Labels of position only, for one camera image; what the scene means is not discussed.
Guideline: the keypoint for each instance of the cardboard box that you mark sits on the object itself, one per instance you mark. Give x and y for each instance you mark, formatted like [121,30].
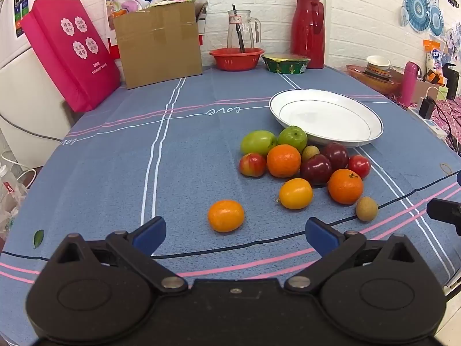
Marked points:
[158,47]

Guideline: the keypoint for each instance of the green printed bowl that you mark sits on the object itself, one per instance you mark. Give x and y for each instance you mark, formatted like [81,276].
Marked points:
[286,65]

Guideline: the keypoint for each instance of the white bowl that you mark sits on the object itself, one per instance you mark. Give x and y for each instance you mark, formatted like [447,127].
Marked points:
[378,61]

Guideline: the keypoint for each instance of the glass pitcher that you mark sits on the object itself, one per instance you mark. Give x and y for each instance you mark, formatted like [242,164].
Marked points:
[248,29]

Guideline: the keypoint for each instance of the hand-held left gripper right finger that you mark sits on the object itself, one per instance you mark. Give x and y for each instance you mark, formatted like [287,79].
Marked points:
[322,234]

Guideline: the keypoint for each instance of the pink thermos bottle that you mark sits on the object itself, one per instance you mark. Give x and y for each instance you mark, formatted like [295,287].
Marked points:
[408,83]

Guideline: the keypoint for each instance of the red plastic basin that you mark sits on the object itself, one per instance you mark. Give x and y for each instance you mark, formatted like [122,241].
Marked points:
[236,61]

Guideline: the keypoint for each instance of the green leaf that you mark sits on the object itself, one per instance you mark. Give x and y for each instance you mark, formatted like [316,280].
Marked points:
[38,238]

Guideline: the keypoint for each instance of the small blue paper fan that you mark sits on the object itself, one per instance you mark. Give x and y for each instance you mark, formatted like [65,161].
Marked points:
[436,20]

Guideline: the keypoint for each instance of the dark red plum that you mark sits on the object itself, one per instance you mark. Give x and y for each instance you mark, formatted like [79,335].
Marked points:
[335,155]

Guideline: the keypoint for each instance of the dark red apple front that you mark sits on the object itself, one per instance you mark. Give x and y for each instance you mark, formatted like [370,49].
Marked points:
[316,169]

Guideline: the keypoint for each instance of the small red yellow apple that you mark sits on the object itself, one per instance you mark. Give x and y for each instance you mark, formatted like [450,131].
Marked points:
[252,164]

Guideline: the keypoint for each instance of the white appliance cabinet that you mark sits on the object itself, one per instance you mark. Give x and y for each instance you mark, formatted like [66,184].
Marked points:
[25,115]

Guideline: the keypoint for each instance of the white power strip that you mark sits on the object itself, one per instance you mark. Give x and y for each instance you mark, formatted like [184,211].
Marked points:
[430,124]

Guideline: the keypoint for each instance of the white plate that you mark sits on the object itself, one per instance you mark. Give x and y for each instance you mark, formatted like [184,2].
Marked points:
[324,115]

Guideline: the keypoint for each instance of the red thermos jug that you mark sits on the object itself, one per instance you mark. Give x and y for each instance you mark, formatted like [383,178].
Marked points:
[306,32]

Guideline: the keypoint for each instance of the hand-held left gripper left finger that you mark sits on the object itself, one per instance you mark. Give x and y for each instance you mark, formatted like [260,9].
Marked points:
[149,234]

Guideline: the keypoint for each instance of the black device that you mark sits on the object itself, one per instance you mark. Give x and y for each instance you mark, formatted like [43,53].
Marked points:
[452,83]

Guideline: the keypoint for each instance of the yellow orange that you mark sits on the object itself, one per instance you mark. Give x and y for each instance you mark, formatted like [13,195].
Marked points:
[295,193]
[226,216]

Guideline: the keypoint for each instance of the black charger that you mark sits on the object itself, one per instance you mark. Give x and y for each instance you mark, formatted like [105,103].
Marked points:
[427,107]

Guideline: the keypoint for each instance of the patterned bowl stack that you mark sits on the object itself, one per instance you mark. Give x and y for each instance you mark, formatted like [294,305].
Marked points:
[378,73]

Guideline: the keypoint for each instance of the black stick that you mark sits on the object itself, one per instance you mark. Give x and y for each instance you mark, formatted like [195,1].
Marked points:
[239,32]

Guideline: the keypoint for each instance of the pink tote bag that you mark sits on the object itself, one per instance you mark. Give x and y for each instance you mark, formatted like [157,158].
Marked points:
[72,54]

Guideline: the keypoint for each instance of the bright red tomato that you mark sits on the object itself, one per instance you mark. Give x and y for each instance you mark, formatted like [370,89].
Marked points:
[359,165]

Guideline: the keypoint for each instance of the brown kiwi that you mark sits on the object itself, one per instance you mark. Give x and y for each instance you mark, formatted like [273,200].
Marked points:
[366,208]

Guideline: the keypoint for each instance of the orange brown basin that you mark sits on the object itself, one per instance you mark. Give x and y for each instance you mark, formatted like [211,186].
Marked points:
[374,84]

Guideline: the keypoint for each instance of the orange tangerine with stem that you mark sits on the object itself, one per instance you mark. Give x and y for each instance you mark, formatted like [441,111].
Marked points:
[345,186]

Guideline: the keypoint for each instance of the orange packet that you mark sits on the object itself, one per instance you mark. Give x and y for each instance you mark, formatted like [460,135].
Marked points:
[430,47]

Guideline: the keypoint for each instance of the small tan longan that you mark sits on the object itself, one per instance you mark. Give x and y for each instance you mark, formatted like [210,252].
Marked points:
[309,152]

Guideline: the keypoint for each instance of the large blue paper fan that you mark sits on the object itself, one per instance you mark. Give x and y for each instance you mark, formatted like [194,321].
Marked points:
[417,7]

